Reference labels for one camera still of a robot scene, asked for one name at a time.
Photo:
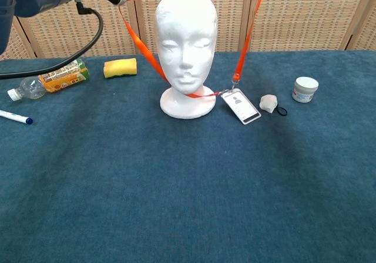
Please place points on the white ID card holder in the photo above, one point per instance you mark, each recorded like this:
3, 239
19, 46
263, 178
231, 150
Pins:
242, 107

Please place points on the white foam mannequin head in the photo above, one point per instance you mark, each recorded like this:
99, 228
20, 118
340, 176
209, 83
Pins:
185, 40

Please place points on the small white crumpled lump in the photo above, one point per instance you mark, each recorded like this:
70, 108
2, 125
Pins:
268, 103

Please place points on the yellow and green sponge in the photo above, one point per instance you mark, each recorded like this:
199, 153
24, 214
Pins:
120, 67

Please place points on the small white lidded jar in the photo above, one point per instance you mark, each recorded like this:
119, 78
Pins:
305, 89

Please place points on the teal table cloth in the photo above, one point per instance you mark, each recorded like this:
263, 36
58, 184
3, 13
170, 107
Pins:
88, 201

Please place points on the plastic bottle with orange label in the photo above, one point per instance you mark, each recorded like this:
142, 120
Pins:
58, 79

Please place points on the woven rattan folding screen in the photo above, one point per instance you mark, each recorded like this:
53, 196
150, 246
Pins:
293, 16

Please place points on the white marker with blue cap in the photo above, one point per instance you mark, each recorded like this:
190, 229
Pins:
14, 116

